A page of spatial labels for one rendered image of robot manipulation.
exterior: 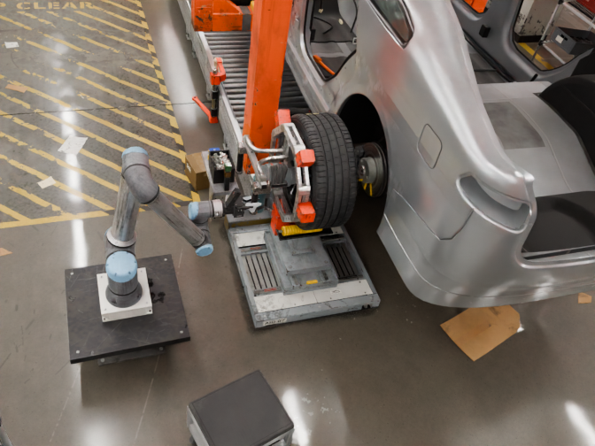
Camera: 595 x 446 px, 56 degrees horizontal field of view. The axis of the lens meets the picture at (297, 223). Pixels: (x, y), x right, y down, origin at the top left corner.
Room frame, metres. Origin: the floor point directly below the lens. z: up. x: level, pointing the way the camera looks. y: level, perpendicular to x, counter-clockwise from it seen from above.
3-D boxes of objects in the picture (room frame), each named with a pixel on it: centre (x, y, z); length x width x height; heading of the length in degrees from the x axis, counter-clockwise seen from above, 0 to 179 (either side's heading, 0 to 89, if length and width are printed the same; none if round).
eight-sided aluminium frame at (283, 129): (2.44, 0.11, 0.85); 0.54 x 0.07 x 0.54; 25
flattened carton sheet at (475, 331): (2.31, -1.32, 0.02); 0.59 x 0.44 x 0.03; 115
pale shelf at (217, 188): (2.83, 0.57, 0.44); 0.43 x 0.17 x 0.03; 25
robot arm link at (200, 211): (2.07, 0.51, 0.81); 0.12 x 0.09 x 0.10; 115
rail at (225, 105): (4.01, 0.85, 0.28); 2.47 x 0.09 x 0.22; 25
